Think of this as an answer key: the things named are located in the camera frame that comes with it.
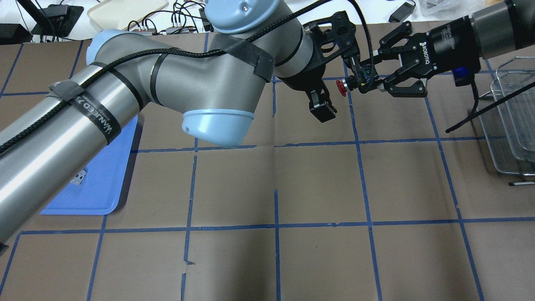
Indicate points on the black power adapter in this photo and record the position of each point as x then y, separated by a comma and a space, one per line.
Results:
403, 11

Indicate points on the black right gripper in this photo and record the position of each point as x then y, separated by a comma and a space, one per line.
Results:
453, 42

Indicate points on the red emergency stop button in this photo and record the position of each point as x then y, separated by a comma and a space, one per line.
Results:
364, 80

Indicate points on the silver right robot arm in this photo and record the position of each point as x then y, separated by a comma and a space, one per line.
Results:
499, 29

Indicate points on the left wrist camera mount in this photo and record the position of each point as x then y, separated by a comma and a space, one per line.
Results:
332, 37

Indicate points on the white circuit breaker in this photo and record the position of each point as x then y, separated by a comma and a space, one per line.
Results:
78, 178

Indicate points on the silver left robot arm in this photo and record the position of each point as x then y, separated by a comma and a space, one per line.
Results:
217, 92

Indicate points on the black camera stand base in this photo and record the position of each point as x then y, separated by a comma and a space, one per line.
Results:
22, 20

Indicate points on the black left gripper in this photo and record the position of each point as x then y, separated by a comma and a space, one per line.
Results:
301, 82

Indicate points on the blue plastic tray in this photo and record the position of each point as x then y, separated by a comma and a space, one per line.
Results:
100, 189

